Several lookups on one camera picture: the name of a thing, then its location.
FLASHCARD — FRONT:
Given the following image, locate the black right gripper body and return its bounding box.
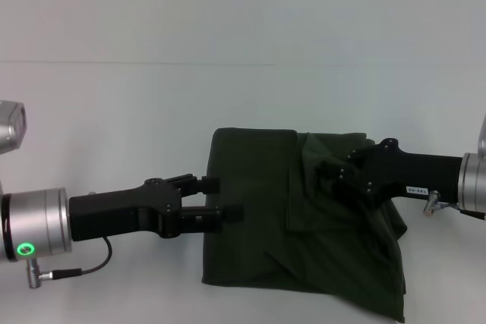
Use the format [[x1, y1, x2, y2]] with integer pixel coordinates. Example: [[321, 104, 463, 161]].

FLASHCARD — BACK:
[[358, 137, 463, 210]]

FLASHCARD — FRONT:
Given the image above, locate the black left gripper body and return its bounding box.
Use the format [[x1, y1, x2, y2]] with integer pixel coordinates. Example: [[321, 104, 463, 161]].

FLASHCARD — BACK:
[[68, 178, 184, 242]]

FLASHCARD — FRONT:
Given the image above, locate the dark green shirt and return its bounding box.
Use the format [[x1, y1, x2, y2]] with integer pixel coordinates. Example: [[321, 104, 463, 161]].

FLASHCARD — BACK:
[[200, 127, 409, 324]]

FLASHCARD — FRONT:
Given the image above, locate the silver elbow connector plug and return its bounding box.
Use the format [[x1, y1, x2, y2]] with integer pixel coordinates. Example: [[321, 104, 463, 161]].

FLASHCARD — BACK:
[[24, 258, 52, 289]]

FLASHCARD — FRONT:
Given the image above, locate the red black cable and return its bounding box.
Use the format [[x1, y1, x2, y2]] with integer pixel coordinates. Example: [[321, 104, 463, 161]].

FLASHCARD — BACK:
[[50, 236, 113, 278]]

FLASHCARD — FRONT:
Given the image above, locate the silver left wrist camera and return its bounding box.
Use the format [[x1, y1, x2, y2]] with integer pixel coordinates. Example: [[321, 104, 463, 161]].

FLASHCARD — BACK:
[[0, 100, 27, 156]]

